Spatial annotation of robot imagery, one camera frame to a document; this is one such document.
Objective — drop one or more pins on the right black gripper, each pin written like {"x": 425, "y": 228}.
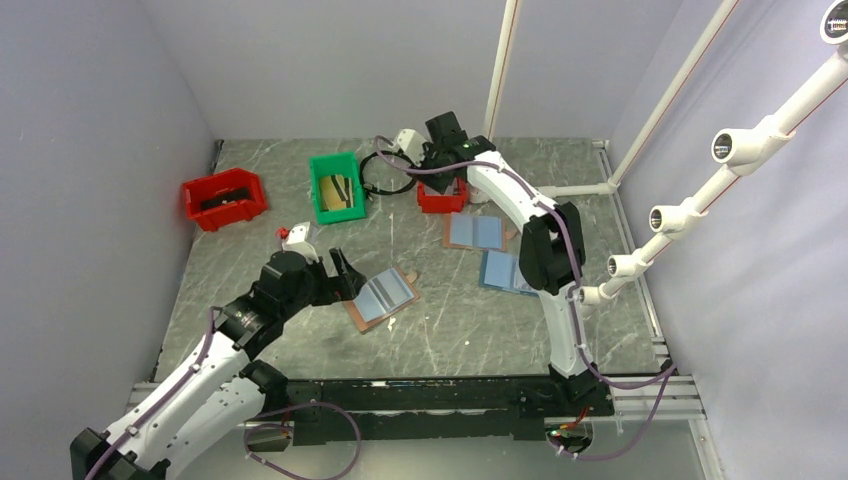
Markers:
{"x": 426, "y": 155}

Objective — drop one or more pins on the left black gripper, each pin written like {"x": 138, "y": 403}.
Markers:
{"x": 344, "y": 286}

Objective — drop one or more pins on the brown card holder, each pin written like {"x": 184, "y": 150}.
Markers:
{"x": 364, "y": 311}
{"x": 466, "y": 231}

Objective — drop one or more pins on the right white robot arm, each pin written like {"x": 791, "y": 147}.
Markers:
{"x": 552, "y": 248}

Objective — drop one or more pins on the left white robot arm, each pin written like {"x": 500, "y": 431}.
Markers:
{"x": 222, "y": 382}

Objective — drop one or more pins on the white cards in red bin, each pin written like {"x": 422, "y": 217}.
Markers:
{"x": 451, "y": 189}

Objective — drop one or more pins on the gold card in green bin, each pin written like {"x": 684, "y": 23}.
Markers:
{"x": 336, "y": 192}

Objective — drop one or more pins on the blue card holder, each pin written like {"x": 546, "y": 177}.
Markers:
{"x": 500, "y": 271}

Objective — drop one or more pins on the right red bin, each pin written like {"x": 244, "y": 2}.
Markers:
{"x": 440, "y": 205}

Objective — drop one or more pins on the red bin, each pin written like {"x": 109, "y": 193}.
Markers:
{"x": 440, "y": 205}
{"x": 224, "y": 198}

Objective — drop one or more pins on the green bin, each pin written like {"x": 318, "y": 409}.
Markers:
{"x": 344, "y": 163}

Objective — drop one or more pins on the black base bar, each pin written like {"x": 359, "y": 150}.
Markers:
{"x": 522, "y": 407}

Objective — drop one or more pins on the left red bin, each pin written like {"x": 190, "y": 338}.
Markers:
{"x": 224, "y": 198}

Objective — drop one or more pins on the white pvc pipe frame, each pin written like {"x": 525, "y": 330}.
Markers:
{"x": 734, "y": 146}

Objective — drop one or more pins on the aluminium rail frame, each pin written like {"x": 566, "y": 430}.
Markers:
{"x": 639, "y": 404}

